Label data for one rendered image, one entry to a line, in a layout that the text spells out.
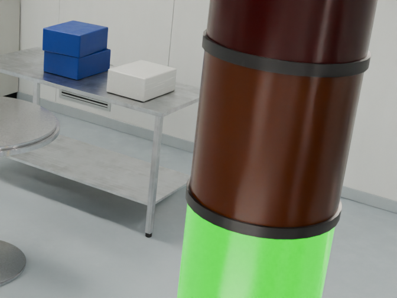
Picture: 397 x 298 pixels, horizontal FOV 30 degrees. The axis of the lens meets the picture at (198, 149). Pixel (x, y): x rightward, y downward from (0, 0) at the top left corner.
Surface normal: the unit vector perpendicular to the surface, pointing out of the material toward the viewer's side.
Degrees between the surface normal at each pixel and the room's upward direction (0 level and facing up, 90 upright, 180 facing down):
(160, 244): 0
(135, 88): 90
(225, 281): 90
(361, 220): 0
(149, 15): 90
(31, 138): 0
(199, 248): 90
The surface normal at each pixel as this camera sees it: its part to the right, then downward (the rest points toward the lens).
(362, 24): 0.74, 0.31
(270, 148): -0.11, 0.34
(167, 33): -0.48, 0.26
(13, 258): 0.11, -0.93
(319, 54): 0.20, 0.37
